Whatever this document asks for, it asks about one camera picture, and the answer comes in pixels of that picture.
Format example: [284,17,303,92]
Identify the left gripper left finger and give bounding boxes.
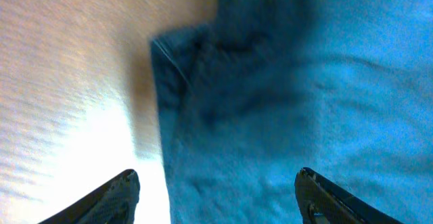
[40,169,140,224]

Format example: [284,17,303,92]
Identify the navy blue denim shorts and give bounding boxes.
[150,0,432,223]

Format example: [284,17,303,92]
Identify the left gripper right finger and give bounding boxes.
[294,167,403,224]

